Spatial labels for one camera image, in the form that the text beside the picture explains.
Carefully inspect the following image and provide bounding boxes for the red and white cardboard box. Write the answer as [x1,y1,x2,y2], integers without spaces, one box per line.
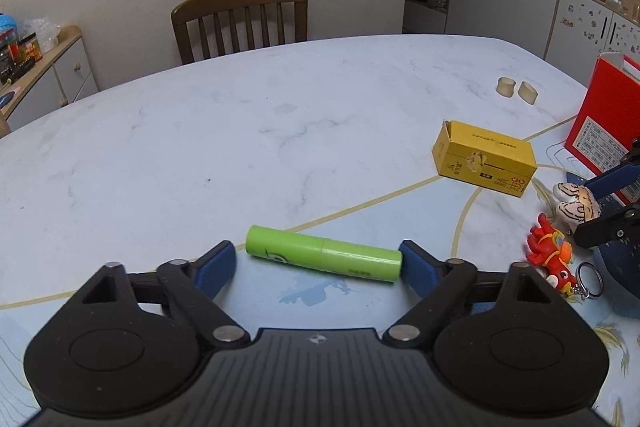
[564,52,640,204]

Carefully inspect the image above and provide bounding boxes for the white wooden sideboard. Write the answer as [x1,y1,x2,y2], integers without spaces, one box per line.
[0,25,100,134]

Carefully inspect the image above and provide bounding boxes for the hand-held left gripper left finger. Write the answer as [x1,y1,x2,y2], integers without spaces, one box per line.
[75,241,251,349]

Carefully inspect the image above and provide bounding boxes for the red figure keychain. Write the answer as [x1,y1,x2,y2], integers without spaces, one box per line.
[527,213,607,304]

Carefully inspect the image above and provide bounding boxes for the dark blue dotted pouch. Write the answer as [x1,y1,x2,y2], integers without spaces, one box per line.
[591,234,640,297]

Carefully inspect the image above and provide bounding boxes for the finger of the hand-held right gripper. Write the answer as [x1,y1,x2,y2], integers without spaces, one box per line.
[573,202,640,249]
[584,149,640,199]

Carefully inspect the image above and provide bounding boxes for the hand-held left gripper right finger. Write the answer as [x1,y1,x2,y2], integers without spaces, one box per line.
[382,239,557,349]

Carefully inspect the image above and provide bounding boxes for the green plastic tube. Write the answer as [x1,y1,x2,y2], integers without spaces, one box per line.
[245,224,404,283]

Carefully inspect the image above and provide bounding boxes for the brown wooden slatted chair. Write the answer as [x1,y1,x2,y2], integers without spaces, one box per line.
[170,0,310,66]

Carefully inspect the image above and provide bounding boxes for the dark jars with red labels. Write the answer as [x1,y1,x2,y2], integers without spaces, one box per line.
[0,32,43,84]

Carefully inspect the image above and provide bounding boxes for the white striped toy figure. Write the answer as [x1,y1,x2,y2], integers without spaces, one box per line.
[552,182,602,228]

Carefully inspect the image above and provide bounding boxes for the clear plastic bag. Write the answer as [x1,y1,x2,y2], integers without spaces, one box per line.
[20,17,63,54]

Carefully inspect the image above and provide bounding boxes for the yellow cardboard box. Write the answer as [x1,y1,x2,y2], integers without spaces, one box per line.
[432,119,539,199]

